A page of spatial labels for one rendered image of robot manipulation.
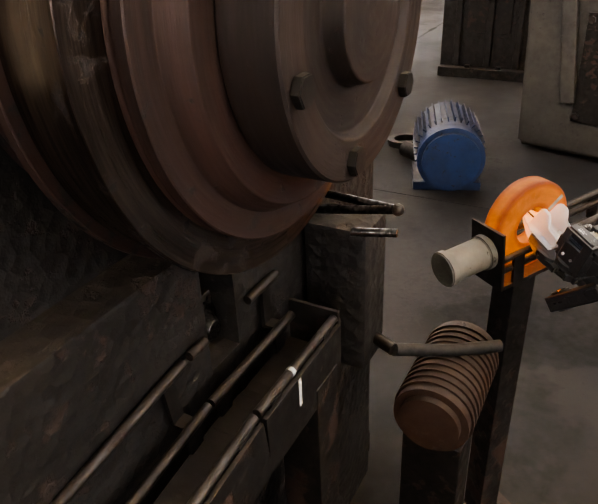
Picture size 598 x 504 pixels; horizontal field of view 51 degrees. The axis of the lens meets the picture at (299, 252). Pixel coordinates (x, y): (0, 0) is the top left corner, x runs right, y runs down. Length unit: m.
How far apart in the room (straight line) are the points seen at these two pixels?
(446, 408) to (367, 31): 0.64
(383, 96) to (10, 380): 0.40
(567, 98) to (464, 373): 2.41
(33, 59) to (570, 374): 1.71
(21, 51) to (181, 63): 0.09
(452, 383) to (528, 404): 0.81
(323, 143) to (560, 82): 2.87
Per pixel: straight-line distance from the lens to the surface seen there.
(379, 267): 0.91
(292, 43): 0.42
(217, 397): 0.73
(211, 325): 0.76
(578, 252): 1.00
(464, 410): 1.00
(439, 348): 1.00
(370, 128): 0.57
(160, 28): 0.41
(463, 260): 1.01
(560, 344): 2.03
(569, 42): 3.26
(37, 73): 0.42
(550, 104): 3.38
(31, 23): 0.41
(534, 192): 1.06
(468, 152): 2.73
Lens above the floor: 1.19
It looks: 30 degrees down
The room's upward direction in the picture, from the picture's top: 3 degrees counter-clockwise
